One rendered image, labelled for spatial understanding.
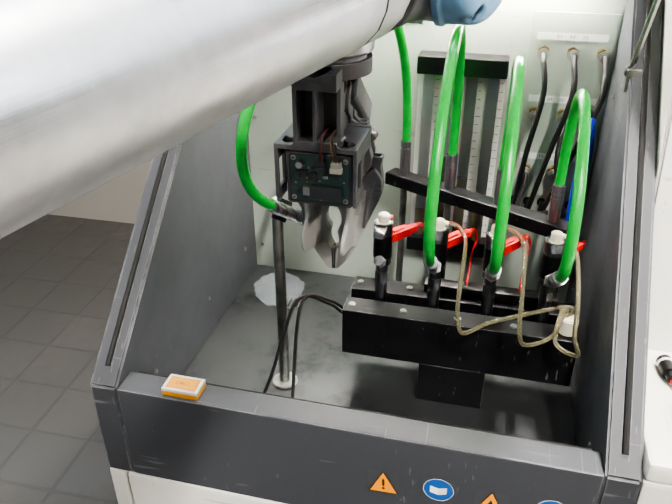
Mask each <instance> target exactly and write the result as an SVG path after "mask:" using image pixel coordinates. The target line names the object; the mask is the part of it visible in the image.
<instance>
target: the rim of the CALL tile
mask: <svg viewBox="0 0 672 504"><path fill-rule="evenodd" d="M172 376H177V377H183V378H189V379H195V380H201V383H200V384H199V386H198V387H197V389H196V391H195V392H194V391H188V390H182V389H176V388H171V387H165V386H166V384H167V383H168V382H169V380H170V379H171V377H172ZM205 382H206V380H205V379H200V378H194V377H188V376H182V375H176V374H171V375H170V376H169V378H168V379H167V380H166V382H165V383H164V385H163V386H162V388H161V390H162V391H168V392H173V393H179V394H185V395H190V396H197V395H198V393H199V392H200V390H201V389H202V387H203V385H204V384H205Z"/></svg>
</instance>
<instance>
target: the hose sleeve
mask: <svg viewBox="0 0 672 504"><path fill-rule="evenodd" d="M271 200H273V201H274V202H275V208H274V209H273V210H271V211H270V210H267V211H268V212H270V213H273V214H275V215H277V216H281V217H283V218H286V219H289V220H291V221H293V222H296V223H299V224H302V225H303V224H304V223H303V217H302V210H299V209H296V208H294V207H291V206H289V205H287V204H284V203H283V202H280V201H277V200H274V199H271Z"/></svg>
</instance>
